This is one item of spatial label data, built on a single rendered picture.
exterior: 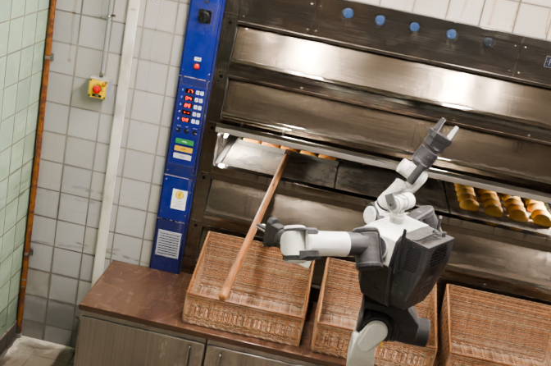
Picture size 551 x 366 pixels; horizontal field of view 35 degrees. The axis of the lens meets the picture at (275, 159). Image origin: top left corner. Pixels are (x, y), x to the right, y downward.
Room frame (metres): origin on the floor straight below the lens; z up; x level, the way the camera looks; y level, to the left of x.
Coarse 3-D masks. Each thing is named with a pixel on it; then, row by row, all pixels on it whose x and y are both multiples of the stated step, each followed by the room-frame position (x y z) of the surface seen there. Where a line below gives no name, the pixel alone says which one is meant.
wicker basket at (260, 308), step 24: (216, 240) 3.98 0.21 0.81; (240, 240) 3.98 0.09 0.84; (216, 264) 3.95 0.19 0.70; (288, 264) 3.95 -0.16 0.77; (312, 264) 3.88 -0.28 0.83; (192, 288) 3.64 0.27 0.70; (216, 288) 3.91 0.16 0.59; (240, 288) 3.92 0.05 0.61; (264, 288) 3.92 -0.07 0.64; (288, 288) 3.92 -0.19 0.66; (192, 312) 3.62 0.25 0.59; (216, 312) 3.67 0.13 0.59; (240, 312) 3.72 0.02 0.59; (264, 312) 3.51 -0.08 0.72; (288, 312) 3.80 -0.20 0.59; (264, 336) 3.52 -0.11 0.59; (288, 336) 3.50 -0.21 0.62
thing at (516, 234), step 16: (240, 176) 4.02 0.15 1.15; (256, 176) 4.02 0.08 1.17; (272, 176) 4.04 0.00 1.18; (304, 192) 4.00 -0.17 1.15; (320, 192) 4.00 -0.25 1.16; (336, 192) 4.00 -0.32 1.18; (352, 192) 4.04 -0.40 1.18; (416, 208) 3.98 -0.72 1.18; (448, 224) 3.96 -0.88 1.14; (464, 224) 3.95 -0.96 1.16; (480, 224) 3.95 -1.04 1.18; (496, 224) 3.98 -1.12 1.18; (528, 240) 3.93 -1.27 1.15; (544, 240) 3.92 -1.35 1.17
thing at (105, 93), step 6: (90, 78) 4.01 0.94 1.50; (96, 78) 4.01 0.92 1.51; (102, 78) 4.03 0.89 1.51; (108, 78) 4.05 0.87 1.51; (90, 84) 4.00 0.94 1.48; (96, 84) 4.00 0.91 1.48; (108, 84) 4.00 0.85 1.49; (90, 90) 4.00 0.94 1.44; (102, 90) 4.00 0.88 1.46; (108, 90) 4.02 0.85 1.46; (90, 96) 4.00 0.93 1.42; (96, 96) 4.00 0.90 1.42; (102, 96) 4.00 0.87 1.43; (108, 96) 4.03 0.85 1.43
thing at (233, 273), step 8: (280, 168) 4.10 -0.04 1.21; (272, 184) 3.85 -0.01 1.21; (272, 192) 3.76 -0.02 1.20; (264, 200) 3.62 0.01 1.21; (264, 208) 3.52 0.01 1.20; (256, 216) 3.42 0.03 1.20; (256, 224) 3.32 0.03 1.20; (248, 232) 3.23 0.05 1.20; (248, 240) 3.14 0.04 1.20; (240, 248) 3.08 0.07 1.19; (248, 248) 3.10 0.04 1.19; (240, 256) 2.98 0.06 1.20; (240, 264) 2.93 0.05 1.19; (232, 272) 2.83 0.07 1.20; (232, 280) 2.78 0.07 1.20; (224, 288) 2.70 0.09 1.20; (224, 296) 2.65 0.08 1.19
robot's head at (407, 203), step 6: (408, 192) 3.17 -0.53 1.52; (402, 198) 3.12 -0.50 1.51; (408, 198) 3.13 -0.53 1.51; (414, 198) 3.16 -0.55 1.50; (402, 204) 3.09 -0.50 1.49; (408, 204) 3.12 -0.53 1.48; (414, 204) 3.15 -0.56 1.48; (402, 210) 3.11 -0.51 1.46; (390, 216) 3.11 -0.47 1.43; (396, 216) 3.11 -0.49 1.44; (402, 216) 3.11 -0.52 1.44
